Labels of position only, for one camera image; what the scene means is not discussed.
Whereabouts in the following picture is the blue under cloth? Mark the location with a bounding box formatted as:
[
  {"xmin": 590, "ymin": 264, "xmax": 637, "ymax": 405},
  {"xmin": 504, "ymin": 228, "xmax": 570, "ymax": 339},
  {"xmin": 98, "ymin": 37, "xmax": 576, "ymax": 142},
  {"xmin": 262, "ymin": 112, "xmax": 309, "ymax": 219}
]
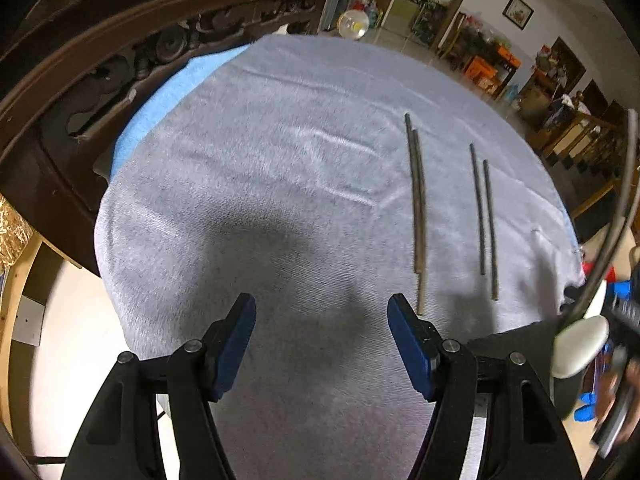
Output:
[{"xmin": 110, "ymin": 44, "xmax": 248, "ymax": 178}]

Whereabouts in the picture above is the wooden stair railing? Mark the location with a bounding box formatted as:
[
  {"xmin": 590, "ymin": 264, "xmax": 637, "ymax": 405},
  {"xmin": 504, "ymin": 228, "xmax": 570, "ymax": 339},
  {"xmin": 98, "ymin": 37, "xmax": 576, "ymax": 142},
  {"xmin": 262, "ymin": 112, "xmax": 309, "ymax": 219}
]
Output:
[{"xmin": 526, "ymin": 106, "xmax": 625, "ymax": 220}]

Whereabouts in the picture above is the white ceramic spoon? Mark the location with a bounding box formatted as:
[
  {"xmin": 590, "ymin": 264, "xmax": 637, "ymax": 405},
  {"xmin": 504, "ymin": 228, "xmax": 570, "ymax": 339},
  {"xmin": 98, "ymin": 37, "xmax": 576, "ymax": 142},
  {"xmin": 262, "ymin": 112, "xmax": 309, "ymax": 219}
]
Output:
[{"xmin": 551, "ymin": 315, "xmax": 610, "ymax": 379}]

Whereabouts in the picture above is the dark chopstick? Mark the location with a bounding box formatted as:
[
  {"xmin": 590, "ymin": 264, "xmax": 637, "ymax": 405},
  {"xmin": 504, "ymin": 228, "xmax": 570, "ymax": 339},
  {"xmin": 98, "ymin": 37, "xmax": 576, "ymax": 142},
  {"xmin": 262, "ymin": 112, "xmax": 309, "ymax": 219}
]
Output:
[
  {"xmin": 483, "ymin": 159, "xmax": 499, "ymax": 301},
  {"xmin": 404, "ymin": 113, "xmax": 423, "ymax": 274},
  {"xmin": 470, "ymin": 143, "xmax": 486, "ymax": 276},
  {"xmin": 411, "ymin": 129, "xmax": 426, "ymax": 316}
]

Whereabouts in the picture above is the orange box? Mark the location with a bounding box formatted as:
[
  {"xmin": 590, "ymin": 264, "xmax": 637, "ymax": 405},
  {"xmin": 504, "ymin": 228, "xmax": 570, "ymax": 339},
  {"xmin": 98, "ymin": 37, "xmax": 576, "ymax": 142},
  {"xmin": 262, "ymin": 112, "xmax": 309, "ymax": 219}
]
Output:
[{"xmin": 463, "ymin": 44, "xmax": 521, "ymax": 96}]

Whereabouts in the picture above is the grey table cloth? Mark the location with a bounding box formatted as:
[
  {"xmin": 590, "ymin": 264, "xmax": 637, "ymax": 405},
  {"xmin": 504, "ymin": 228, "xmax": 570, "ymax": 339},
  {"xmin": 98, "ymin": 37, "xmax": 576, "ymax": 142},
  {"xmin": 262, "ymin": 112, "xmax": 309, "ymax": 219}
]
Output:
[{"xmin": 94, "ymin": 35, "xmax": 584, "ymax": 479}]

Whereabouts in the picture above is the round electric heater fan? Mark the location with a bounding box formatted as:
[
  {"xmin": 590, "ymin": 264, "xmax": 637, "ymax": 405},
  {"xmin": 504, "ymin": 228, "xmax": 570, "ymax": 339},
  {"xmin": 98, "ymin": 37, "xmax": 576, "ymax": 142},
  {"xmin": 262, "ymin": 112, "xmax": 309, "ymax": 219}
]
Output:
[{"xmin": 336, "ymin": 9, "xmax": 370, "ymax": 41}]

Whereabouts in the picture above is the framed wall picture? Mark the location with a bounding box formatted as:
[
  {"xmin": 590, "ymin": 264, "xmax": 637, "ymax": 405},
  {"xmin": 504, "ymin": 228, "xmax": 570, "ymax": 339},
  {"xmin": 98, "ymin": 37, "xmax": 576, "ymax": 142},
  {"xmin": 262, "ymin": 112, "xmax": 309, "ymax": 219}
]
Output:
[{"xmin": 502, "ymin": 0, "xmax": 534, "ymax": 30}]

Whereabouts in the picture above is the carved dark wooden table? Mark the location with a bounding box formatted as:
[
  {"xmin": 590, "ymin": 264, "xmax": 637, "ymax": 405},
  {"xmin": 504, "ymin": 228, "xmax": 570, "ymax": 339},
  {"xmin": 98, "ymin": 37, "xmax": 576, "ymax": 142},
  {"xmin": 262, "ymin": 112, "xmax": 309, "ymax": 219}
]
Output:
[{"xmin": 1, "ymin": 0, "xmax": 326, "ymax": 271}]

